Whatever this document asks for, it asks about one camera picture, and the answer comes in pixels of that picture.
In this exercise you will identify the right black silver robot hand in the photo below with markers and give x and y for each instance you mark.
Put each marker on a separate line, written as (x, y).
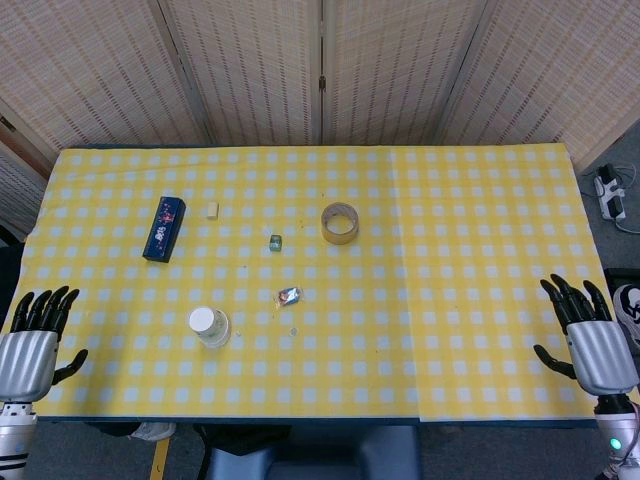
(597, 352)

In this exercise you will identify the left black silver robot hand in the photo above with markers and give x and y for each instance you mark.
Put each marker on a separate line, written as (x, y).
(27, 357)

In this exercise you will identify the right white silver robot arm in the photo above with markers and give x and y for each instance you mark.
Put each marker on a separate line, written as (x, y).
(617, 432)

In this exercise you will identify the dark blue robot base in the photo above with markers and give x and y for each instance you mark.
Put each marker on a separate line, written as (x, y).
(320, 457)

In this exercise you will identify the white black sneaker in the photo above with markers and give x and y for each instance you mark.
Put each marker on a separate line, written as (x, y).
(629, 312)

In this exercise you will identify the white shoe under table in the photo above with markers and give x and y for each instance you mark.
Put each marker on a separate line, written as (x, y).
(152, 431)

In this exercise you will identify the white power strip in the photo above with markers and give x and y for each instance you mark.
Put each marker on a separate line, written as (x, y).
(611, 192)

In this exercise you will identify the yellow floor tape strip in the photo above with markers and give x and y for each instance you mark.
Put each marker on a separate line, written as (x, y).
(160, 459)

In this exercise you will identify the dark blue long box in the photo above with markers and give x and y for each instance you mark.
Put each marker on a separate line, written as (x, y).
(164, 229)

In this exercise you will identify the yellow white checked tablecloth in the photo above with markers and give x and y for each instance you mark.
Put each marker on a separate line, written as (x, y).
(400, 310)

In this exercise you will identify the small beige eraser block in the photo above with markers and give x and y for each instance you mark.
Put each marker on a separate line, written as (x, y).
(213, 210)

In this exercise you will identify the colourful candy wrapper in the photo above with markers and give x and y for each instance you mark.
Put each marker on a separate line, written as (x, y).
(289, 296)

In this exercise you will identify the small green cube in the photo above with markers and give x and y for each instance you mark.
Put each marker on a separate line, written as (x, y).
(275, 243)

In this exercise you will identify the woven folding screen panel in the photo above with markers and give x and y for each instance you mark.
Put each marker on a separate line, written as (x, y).
(560, 75)
(250, 70)
(85, 70)
(395, 70)

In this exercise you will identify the yellow tape roll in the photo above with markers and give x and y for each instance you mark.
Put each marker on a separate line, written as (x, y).
(340, 231)

